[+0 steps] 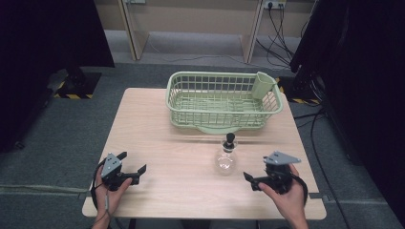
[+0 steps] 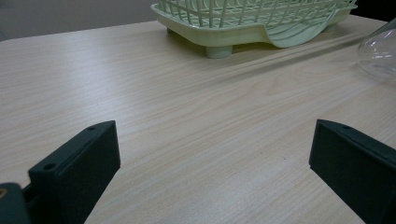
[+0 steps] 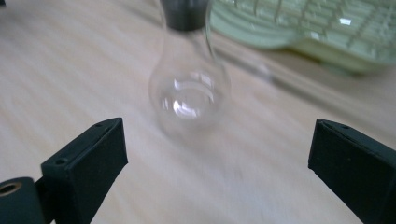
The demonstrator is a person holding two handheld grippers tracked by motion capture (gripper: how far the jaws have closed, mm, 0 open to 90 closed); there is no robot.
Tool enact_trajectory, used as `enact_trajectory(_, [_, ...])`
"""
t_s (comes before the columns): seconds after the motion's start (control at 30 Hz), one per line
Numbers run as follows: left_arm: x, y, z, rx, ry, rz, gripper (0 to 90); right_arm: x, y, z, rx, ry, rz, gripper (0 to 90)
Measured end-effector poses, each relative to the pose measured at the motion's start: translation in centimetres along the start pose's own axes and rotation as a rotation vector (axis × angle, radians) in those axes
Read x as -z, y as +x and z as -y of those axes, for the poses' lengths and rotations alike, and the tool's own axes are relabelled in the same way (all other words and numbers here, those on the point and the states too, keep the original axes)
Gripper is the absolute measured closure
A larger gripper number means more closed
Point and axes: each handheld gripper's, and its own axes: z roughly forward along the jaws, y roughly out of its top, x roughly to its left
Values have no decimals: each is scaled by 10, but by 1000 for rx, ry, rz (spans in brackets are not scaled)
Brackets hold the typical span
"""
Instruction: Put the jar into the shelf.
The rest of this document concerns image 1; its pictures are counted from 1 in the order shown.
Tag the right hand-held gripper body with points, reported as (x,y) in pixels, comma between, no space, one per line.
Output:
(279,173)

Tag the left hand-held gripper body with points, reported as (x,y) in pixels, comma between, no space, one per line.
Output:
(111,165)

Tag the person's right hand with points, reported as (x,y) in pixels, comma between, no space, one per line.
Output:
(288,198)

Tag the person's left hand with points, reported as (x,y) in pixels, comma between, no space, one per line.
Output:
(112,197)

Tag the glass flask with black stopper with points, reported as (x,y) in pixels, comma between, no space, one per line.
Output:
(225,163)

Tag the green plastic drip tray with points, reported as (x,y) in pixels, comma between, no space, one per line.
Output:
(218,129)

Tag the green plastic dish basket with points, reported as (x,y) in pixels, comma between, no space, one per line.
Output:
(223,111)

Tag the black stand base striped tape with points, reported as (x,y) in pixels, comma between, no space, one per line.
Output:
(297,92)
(78,85)

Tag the green plastic cutlery holder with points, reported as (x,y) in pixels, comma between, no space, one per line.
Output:
(262,86)

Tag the black curtain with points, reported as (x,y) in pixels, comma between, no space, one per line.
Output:
(366,79)
(38,63)

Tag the white wall socket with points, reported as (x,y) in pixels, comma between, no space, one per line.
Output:
(274,4)

